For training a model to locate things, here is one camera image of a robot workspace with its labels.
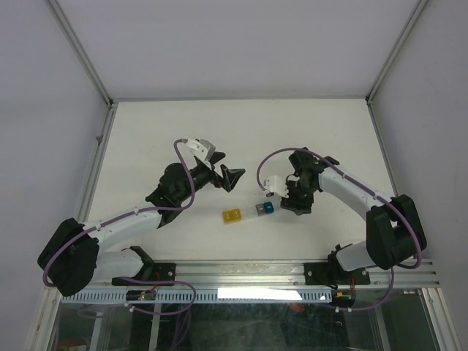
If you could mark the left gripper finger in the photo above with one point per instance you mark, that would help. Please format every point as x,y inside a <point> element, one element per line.
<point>230,177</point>
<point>213,157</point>

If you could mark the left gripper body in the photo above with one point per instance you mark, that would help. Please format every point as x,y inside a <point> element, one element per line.
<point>210,175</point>

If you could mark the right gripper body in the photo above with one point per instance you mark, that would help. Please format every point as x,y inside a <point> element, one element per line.
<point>297,191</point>

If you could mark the weekly pill organizer strip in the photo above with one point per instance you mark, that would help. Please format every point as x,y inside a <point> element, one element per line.
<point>250,211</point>

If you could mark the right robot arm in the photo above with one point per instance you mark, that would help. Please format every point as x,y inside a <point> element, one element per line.
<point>393,230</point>

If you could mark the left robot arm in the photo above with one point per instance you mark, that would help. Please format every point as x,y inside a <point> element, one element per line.
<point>82,253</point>

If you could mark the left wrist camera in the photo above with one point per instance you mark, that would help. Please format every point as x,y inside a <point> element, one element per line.
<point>201,149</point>

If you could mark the aluminium mounting rail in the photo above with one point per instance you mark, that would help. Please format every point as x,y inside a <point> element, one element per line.
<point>237,272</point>

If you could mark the slotted white cable duct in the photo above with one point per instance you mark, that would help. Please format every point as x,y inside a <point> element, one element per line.
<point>185,296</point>

